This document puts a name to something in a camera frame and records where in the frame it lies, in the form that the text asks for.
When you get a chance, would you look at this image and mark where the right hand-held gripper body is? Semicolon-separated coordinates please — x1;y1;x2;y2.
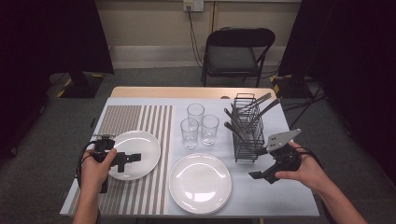
264;129;303;185

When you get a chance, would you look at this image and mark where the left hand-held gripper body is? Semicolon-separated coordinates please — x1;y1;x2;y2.
92;133;127;194

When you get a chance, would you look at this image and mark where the white plate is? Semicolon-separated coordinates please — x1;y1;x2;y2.
168;152;233;215
168;153;233;216
107;130;163;182

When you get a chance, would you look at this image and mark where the black wire cutlery rack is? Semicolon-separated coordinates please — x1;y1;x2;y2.
232;92;266;163

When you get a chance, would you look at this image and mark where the person's right hand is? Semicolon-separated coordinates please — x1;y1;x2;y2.
275;141;327;190

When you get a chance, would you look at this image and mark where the person's left hand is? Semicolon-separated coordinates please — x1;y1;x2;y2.
79;148;119;195

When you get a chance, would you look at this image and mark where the white table cover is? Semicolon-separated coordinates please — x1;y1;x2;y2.
59;96;320;218

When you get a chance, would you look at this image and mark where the brown white striped placemat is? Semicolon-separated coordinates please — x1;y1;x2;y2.
67;105;175;217

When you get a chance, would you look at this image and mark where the steel cutlery piece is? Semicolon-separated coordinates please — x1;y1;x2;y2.
248;98;281;124
234;91;274;114
223;106;247;133

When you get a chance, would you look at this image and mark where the clear drinking glass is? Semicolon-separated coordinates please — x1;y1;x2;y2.
186;103;206;125
200;114;220;147
179;118;200;150

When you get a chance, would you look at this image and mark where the black folding chair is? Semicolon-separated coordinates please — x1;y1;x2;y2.
200;26;277;89

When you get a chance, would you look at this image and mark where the black curtain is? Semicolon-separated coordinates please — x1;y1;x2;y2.
277;0;396;188
0;0;115;160

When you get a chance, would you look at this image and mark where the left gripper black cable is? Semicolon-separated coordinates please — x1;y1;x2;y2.
76;140;98;189

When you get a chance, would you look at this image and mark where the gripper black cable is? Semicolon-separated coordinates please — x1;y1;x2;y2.
76;140;98;189
292;145;325;171

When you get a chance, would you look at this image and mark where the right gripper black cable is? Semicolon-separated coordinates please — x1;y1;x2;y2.
292;145;325;171

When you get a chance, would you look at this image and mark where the black floor cable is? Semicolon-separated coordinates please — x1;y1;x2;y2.
279;76;328;129

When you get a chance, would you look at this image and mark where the black wall socket cable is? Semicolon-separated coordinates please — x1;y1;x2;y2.
186;6;205;68

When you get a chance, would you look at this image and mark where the white wall socket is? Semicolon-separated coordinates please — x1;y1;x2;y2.
182;0;205;13

